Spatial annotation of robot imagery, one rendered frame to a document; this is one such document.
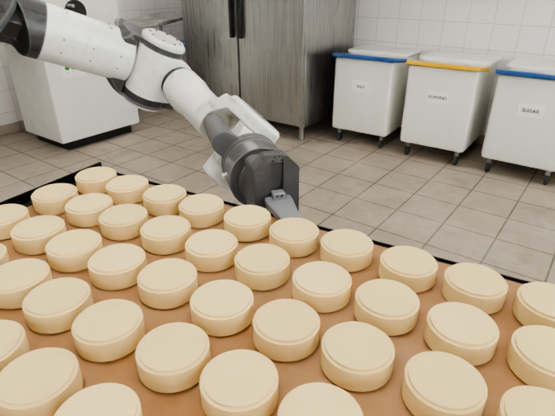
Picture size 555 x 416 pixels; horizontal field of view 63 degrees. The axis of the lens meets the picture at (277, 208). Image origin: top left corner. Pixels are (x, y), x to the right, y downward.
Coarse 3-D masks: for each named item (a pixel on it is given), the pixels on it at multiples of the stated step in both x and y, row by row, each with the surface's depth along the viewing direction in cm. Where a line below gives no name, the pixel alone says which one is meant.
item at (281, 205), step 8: (272, 192) 53; (280, 192) 53; (264, 200) 54; (272, 200) 53; (280, 200) 53; (288, 200) 53; (272, 208) 52; (280, 208) 51; (288, 208) 51; (296, 208) 52; (280, 216) 50; (288, 216) 49; (296, 216) 49
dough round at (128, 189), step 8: (120, 176) 57; (128, 176) 57; (136, 176) 57; (112, 184) 55; (120, 184) 55; (128, 184) 55; (136, 184) 55; (144, 184) 55; (112, 192) 53; (120, 192) 53; (128, 192) 53; (136, 192) 54; (112, 200) 54; (120, 200) 54; (128, 200) 54; (136, 200) 54
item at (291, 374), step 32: (32, 256) 44; (160, 256) 44; (96, 288) 40; (128, 288) 40; (288, 288) 40; (352, 288) 40; (512, 288) 40; (160, 320) 36; (320, 320) 36; (352, 320) 36; (512, 320) 36; (416, 352) 33; (96, 384) 31; (128, 384) 31; (288, 384) 31; (512, 384) 31
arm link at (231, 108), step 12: (228, 96) 71; (204, 108) 73; (216, 108) 72; (228, 108) 71; (240, 108) 70; (252, 108) 74; (228, 120) 77; (252, 120) 68; (264, 120) 72; (204, 132) 75; (264, 132) 68; (276, 132) 69
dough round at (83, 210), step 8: (72, 200) 51; (80, 200) 51; (88, 200) 51; (96, 200) 51; (104, 200) 51; (72, 208) 49; (80, 208) 49; (88, 208) 49; (96, 208) 49; (104, 208) 50; (72, 216) 49; (80, 216) 48; (88, 216) 49; (96, 216) 49; (72, 224) 49; (80, 224) 49; (88, 224) 49; (96, 224) 49
